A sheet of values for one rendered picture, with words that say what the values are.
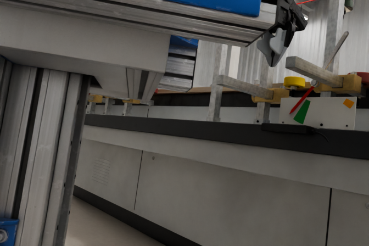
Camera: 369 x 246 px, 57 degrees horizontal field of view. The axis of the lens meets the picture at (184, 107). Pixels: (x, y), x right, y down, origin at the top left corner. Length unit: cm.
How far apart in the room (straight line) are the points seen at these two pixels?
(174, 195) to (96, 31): 163
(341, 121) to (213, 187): 82
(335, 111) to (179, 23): 85
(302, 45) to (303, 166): 911
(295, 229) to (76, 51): 122
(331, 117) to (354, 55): 826
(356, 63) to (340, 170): 824
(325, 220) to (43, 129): 111
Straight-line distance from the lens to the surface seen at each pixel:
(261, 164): 130
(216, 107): 147
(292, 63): 93
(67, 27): 40
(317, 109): 117
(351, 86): 114
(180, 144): 162
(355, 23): 967
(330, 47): 121
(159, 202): 207
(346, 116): 112
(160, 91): 211
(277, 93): 126
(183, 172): 190
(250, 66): 1119
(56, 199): 52
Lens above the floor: 61
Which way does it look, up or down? 5 degrees up
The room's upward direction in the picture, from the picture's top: 8 degrees clockwise
